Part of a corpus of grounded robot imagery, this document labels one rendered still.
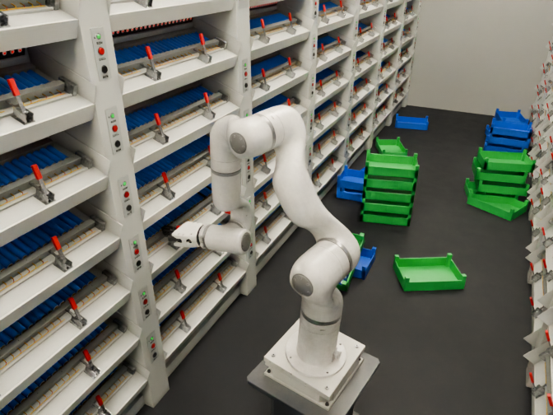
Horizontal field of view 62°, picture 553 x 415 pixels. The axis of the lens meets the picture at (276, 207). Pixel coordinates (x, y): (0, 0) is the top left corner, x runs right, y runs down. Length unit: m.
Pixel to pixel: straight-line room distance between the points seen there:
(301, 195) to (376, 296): 1.22
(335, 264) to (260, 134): 0.38
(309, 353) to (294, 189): 0.52
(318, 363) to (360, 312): 0.79
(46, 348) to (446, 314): 1.66
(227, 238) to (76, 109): 0.58
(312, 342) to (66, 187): 0.79
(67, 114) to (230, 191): 0.48
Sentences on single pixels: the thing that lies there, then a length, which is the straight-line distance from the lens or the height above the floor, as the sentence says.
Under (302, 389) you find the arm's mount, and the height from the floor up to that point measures 0.31.
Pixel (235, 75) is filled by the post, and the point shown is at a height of 1.05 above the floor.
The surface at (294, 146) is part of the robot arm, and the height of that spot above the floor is 1.01.
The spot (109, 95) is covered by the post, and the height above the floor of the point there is 1.13.
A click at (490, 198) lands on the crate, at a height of 0.03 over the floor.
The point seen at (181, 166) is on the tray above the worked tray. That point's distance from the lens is 1.68.
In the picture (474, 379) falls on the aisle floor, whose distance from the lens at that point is 2.06.
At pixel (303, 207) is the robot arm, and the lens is 1.17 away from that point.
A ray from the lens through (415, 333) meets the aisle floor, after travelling 2.17.
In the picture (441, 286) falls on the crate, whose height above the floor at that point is 0.02.
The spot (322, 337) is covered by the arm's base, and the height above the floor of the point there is 0.49.
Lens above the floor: 1.45
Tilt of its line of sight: 29 degrees down
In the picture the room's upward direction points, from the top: straight up
